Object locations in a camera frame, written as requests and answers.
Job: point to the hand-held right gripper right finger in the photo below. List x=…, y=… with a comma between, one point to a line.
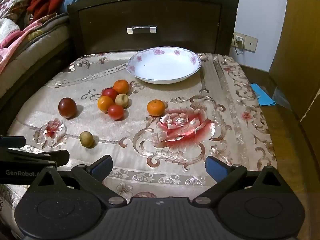
x=215, y=166

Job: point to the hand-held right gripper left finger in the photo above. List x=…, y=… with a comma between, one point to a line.
x=102, y=167

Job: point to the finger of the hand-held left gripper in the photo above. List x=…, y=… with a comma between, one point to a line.
x=50, y=157
x=12, y=142

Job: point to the brown round fruit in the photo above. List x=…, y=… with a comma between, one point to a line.
x=86, y=139
x=122, y=100

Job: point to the orange mandarin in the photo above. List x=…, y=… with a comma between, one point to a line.
x=156, y=107
x=105, y=103
x=121, y=86

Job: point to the white floral plate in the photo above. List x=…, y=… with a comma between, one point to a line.
x=163, y=66

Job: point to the dark red plum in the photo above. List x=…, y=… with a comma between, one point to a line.
x=67, y=108

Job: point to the small red tomato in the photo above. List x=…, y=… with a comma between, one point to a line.
x=115, y=111

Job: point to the beige floral tablecloth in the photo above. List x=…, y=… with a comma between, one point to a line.
x=190, y=97

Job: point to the red apple in cluster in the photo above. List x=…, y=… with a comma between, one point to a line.
x=109, y=93

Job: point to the blue packet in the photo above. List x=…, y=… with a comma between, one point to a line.
x=262, y=95

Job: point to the beige pink quilt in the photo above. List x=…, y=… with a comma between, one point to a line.
x=37, y=37

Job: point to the white fleece blanket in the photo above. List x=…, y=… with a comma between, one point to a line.
x=7, y=31

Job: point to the dark wooden nightstand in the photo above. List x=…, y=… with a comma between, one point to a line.
x=75, y=30

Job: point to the white charger plug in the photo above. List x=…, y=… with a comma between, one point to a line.
x=239, y=39

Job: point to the brown floral blanket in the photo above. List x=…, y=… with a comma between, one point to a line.
x=15, y=2

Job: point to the light wooden cabinet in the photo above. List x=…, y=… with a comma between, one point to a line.
x=300, y=42

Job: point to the dark wooden drawer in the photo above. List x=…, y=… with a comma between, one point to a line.
x=175, y=20

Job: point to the dark wooden bed frame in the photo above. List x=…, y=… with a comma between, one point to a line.
x=30, y=87

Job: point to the beige wall socket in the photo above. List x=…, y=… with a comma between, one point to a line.
x=250, y=43

